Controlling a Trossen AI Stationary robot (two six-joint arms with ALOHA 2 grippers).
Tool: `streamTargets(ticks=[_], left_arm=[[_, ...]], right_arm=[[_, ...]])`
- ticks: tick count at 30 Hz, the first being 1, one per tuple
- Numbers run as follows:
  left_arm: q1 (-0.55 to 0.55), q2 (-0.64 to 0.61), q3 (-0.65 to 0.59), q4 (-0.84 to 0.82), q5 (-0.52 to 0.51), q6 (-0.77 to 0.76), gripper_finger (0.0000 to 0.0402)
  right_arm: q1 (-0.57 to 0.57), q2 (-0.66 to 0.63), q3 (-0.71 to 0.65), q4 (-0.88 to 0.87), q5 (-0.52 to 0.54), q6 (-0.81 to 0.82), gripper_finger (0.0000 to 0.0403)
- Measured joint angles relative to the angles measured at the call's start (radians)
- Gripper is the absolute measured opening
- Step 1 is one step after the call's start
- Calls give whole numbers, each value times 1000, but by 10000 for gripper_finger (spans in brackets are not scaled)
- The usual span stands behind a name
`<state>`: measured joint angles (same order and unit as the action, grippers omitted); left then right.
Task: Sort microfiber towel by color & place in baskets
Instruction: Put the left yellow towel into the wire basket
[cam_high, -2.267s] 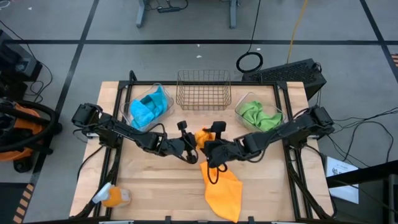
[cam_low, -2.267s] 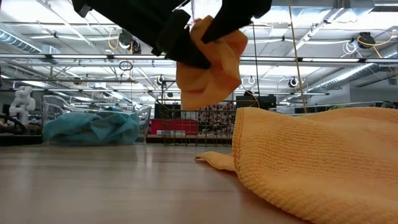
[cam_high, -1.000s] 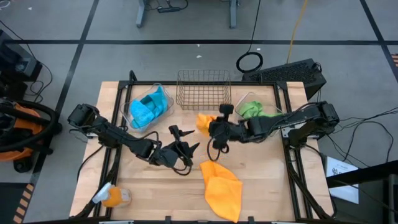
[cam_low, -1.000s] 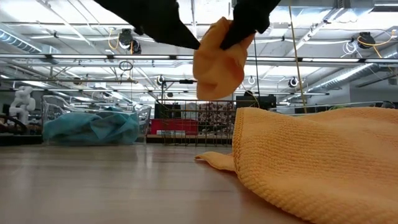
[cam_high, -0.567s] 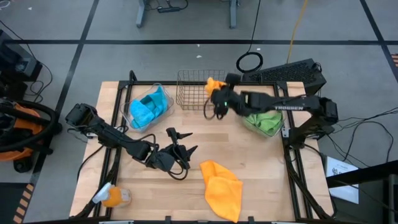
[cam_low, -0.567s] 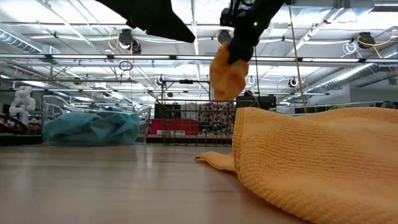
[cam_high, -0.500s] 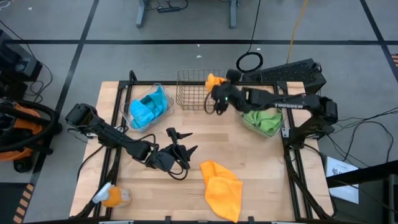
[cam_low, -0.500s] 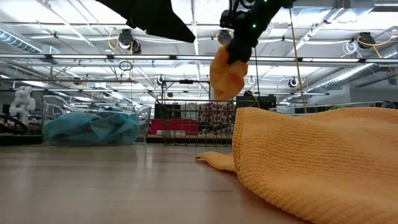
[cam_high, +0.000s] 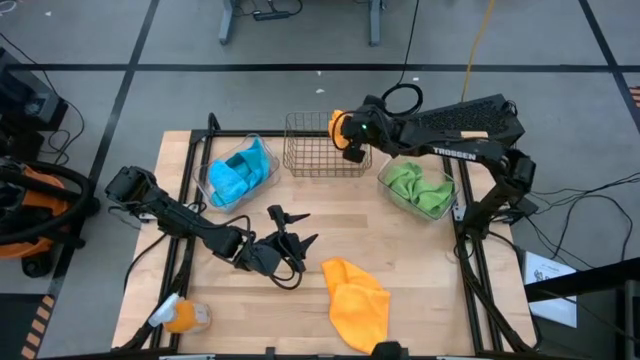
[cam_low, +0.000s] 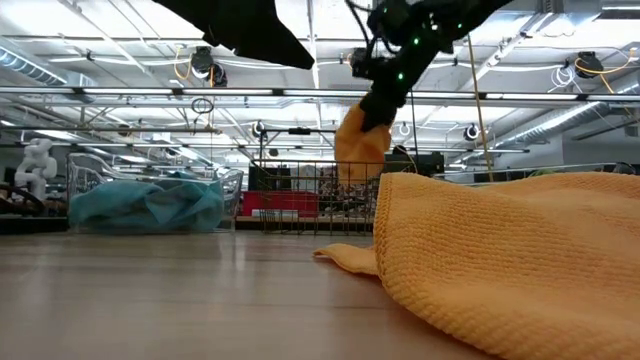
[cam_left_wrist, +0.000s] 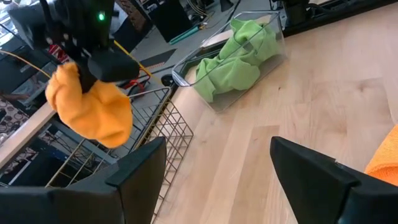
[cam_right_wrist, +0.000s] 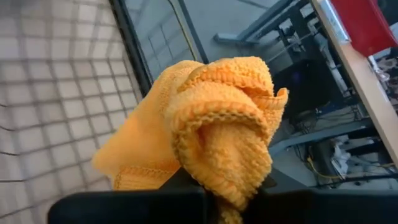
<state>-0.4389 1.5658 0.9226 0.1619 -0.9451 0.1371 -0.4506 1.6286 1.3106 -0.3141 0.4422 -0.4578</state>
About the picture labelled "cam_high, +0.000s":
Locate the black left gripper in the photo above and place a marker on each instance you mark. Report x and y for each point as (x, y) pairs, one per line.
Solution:
(265, 257)

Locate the black perforated computer case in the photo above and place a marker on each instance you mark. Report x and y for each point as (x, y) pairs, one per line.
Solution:
(470, 117)

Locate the black power strip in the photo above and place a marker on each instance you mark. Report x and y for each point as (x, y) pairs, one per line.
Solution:
(270, 15)

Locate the black equipment box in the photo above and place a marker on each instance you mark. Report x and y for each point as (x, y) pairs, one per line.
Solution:
(25, 105)

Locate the clear plastic bin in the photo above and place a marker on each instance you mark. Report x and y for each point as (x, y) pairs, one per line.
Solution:
(387, 192)
(270, 172)

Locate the white printed paper sheet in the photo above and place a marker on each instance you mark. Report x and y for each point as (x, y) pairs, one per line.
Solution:
(550, 290)

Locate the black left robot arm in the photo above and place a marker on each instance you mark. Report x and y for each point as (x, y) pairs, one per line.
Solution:
(175, 220)

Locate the orange and black vacuum cleaner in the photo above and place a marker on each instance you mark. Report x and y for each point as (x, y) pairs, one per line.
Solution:
(30, 200)

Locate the orange spray bottle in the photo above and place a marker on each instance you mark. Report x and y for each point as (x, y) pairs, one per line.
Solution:
(185, 317)

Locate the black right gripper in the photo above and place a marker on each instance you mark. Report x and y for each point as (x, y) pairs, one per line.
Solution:
(362, 130)

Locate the black metal table frame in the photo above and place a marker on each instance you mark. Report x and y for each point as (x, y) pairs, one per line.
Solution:
(200, 136)

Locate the black shelf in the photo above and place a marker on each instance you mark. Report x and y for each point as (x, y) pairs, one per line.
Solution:
(590, 280)

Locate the grey desk leg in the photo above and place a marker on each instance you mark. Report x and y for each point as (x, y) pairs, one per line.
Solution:
(226, 22)
(375, 22)

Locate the orange microfiber towel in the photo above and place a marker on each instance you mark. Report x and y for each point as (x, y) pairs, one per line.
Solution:
(337, 130)
(357, 305)

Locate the person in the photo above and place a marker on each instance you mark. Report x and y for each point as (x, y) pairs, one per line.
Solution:
(391, 351)

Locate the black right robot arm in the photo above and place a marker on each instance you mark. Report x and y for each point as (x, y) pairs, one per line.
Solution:
(450, 147)

